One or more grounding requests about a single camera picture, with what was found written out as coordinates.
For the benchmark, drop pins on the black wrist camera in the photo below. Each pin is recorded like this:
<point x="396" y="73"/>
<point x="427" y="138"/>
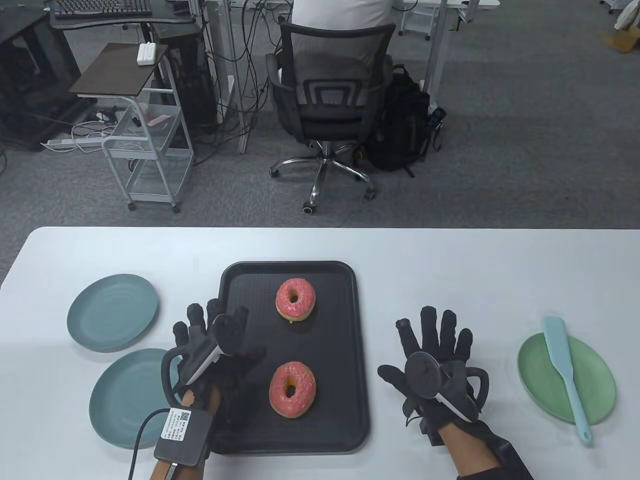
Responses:
<point x="432" y="430"/>

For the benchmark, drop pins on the black desk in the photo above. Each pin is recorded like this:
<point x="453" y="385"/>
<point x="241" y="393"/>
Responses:
<point x="120" y="21"/>

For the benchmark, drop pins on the person's left hand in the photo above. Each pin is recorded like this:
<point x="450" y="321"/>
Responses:
<point x="196" y="320"/>

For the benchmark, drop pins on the white bag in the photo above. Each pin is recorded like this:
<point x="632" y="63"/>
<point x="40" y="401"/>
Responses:
<point x="627" y="17"/>

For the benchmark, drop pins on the teal round plate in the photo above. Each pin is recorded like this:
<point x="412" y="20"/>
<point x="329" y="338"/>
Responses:
<point x="125" y="400"/>
<point x="112" y="312"/>

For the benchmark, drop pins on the black mesh office chair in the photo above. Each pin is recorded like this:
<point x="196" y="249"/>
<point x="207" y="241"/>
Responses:
<point x="325" y="127"/>

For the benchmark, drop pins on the cardboard box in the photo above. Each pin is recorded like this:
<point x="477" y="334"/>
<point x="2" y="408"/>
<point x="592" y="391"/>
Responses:
<point x="625" y="42"/>

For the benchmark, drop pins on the brown side table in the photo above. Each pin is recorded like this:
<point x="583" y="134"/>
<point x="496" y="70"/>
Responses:
<point x="115" y="70"/>

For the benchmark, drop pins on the black baking tray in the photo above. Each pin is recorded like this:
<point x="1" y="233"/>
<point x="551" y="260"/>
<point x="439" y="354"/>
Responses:
<point x="320" y="350"/>

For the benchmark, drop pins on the black computer tower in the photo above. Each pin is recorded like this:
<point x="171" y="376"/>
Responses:
<point x="195" y="85"/>

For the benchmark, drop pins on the white power strip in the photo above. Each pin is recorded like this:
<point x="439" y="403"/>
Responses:
<point x="65" y="143"/>

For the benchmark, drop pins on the person's right hand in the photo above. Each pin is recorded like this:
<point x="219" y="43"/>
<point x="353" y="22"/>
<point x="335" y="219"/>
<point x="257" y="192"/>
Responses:
<point x="432" y="335"/>

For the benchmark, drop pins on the person's left forearm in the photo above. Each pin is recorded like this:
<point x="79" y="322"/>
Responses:
<point x="190" y="398"/>

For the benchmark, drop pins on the small white box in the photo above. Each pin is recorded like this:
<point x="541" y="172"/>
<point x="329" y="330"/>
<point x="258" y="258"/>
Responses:
<point x="146" y="54"/>

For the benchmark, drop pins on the light blue dessert shovel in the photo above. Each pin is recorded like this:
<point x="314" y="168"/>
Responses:
<point x="557" y="345"/>

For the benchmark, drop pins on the black backpack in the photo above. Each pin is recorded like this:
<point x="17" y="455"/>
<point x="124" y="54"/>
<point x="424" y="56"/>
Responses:
<point x="405" y="125"/>

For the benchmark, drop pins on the black and white controller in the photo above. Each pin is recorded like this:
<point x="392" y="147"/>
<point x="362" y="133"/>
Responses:
<point x="422" y="375"/>
<point x="230" y="330"/>

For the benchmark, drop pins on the white rolling cart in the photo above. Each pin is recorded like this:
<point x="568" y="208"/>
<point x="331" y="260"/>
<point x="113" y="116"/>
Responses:
<point x="150" y="154"/>

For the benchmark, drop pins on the black wrist box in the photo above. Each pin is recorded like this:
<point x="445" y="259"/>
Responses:
<point x="510" y="457"/>

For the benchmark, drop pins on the pink flat item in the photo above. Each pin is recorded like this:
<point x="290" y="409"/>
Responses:
<point x="157" y="121"/>

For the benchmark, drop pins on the pink frosted mini donut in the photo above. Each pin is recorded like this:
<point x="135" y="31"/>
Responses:
<point x="305" y="400"/>
<point x="305" y="310"/>

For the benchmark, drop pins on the person's right forearm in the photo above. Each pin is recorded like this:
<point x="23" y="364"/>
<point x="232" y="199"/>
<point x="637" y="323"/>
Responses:
<point x="470" y="455"/>

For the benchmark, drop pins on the black keyboard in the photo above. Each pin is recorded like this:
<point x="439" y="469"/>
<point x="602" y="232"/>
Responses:
<point x="100" y="7"/>

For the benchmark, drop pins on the small white cart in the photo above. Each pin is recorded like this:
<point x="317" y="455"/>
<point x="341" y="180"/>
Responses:
<point x="415" y="22"/>

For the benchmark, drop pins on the black box with white label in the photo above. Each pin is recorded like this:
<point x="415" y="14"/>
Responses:
<point x="192" y="440"/>

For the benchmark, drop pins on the green round plate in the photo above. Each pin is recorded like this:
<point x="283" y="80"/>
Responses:
<point x="595" y="385"/>

